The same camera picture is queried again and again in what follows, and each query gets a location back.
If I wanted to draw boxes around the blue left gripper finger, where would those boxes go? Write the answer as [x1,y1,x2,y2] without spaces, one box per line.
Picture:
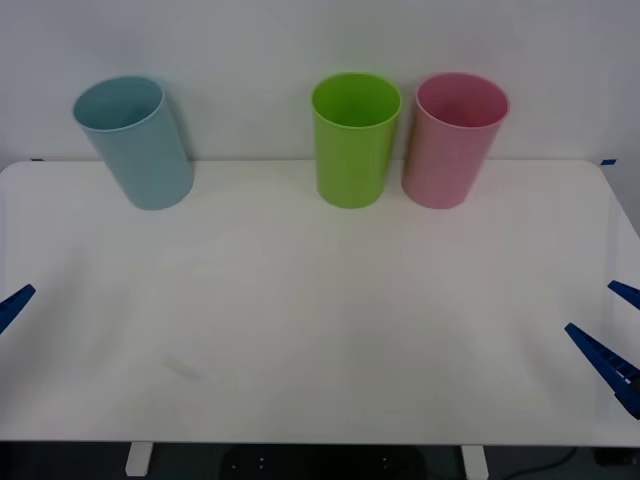
[0,283,37,335]

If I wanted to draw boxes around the white table leg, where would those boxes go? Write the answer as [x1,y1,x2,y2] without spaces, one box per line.
[124,442,153,477]
[460,444,489,479]

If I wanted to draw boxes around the pink plastic bin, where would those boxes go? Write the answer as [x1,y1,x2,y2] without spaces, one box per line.
[400,71,511,211]

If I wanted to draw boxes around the green plastic bin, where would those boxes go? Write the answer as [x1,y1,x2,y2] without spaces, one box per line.
[310,71,403,210]

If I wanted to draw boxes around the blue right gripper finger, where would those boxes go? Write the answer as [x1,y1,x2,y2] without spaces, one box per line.
[607,280,640,311]
[564,322,640,421]

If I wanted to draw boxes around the pale blue plastic bin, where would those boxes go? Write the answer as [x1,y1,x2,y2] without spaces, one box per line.
[72,74,195,212]

